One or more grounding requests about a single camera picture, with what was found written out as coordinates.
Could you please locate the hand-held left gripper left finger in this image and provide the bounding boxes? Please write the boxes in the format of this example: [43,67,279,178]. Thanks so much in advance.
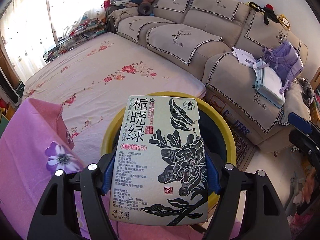
[37,152,120,240]

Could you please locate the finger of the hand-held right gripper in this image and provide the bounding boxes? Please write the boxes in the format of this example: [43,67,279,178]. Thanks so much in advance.
[289,129,313,153]
[287,112,311,130]

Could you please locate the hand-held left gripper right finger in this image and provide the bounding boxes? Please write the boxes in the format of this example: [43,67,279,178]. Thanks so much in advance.
[205,150,292,240]

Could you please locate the yellow rim trash bin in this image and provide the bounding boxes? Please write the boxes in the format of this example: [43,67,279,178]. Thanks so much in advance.
[101,91,236,205]

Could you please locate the beige floral tea box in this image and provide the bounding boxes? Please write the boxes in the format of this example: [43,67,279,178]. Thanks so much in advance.
[110,95,209,228]

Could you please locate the grey furry item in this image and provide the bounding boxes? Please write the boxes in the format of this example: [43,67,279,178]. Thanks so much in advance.
[300,77,314,103]

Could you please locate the patterned floor rug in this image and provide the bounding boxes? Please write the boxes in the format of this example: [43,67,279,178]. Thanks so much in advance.
[229,122,257,173]

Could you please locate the light blue file folder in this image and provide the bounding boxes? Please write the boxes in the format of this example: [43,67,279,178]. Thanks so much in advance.
[251,60,287,109]

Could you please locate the purple backpack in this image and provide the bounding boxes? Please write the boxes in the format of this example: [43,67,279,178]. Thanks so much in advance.
[261,42,304,92]

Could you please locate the printed cardboard box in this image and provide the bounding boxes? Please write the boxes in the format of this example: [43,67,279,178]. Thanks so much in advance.
[205,87,252,143]

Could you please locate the loose white papers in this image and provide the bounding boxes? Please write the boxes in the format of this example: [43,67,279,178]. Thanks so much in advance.
[231,46,262,68]

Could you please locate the pink floral tablecloth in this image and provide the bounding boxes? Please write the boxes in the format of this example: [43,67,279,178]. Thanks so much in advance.
[0,97,240,240]

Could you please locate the yellow lion plush toy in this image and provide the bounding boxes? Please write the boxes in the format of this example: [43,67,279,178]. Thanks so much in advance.
[276,14,292,29]

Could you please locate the black red plush toy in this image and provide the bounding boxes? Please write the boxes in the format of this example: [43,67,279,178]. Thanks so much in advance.
[247,1,279,25]

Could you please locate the teal yellow television cabinet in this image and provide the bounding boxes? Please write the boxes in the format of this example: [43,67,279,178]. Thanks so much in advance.
[0,100,18,133]

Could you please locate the small dark green box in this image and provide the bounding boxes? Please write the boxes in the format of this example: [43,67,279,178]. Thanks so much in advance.
[12,80,25,100]

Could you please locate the beige covered sofa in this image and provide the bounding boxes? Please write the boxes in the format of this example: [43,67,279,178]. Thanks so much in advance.
[105,0,310,153]

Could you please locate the black tower fan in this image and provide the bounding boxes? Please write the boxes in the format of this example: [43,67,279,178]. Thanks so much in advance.
[0,69,22,105]

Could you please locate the cluttered glass coffee table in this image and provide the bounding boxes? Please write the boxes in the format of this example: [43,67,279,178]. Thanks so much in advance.
[42,17,109,64]

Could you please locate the sheer embroidered curtains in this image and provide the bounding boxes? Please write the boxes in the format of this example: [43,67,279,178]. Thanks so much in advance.
[0,0,113,85]

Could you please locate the grey neck pillow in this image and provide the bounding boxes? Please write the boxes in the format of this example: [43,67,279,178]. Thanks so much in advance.
[138,1,153,15]

